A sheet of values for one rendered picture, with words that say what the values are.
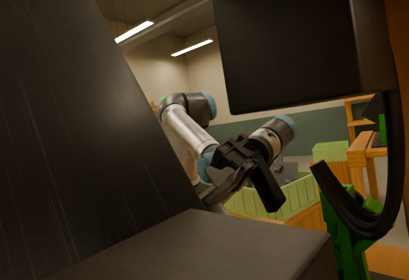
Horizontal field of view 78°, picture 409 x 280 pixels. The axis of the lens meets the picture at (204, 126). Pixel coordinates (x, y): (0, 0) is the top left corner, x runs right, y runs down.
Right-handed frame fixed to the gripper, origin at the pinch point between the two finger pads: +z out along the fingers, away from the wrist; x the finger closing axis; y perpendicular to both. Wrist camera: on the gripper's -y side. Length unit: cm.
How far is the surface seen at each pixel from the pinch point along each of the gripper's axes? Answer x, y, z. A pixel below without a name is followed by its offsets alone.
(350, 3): 35.4, -2.7, 4.1
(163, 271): 16.6, -3.9, 18.3
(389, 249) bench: -23, -42, -49
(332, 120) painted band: -288, -5, -655
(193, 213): 10.1, -0.9, 9.2
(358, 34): 34.0, -4.3, 4.0
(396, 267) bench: -20, -42, -40
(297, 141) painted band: -387, 32, -629
